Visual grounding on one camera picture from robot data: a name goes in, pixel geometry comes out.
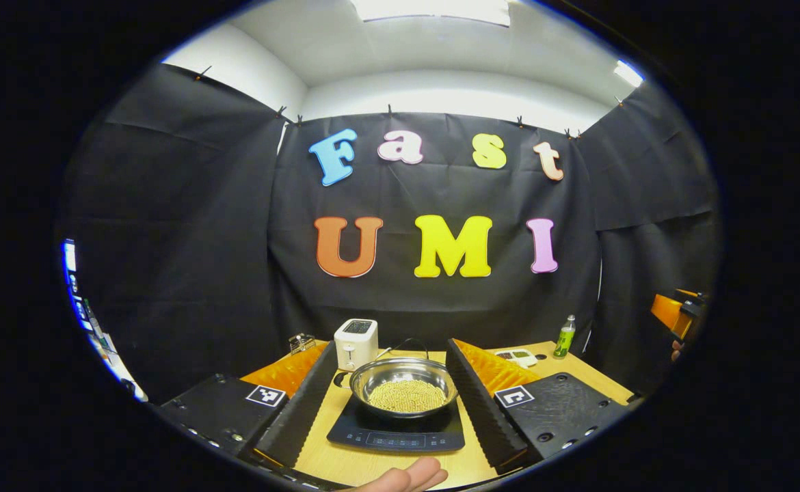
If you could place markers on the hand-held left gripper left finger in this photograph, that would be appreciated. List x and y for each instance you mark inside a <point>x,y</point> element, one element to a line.
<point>301,410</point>

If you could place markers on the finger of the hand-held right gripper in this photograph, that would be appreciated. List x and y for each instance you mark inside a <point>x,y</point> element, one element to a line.
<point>667,314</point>

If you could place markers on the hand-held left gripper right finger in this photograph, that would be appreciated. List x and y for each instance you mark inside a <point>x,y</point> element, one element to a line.
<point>485,417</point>

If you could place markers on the pile of yellow soybeans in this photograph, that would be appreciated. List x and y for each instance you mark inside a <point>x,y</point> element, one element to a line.
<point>407,396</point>

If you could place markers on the black induction cooktop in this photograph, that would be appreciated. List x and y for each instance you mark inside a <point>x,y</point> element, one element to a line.
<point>400,438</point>

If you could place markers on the stainless steel pot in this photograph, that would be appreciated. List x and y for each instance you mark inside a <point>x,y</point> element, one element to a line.
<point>400,370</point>

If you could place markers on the white divided plate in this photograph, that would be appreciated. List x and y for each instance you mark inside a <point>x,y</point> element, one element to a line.
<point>523,359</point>

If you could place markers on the white toaster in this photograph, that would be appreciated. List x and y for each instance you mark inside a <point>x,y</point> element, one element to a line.
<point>355,342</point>

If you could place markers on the green label drink bottle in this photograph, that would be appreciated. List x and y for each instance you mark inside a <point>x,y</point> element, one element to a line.
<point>565,342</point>

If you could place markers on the black backdrop cloth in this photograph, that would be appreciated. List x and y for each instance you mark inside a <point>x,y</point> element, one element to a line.
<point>167,239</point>

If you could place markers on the ceiling light panel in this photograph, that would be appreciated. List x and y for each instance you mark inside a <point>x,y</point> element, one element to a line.
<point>431,10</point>
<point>629,74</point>

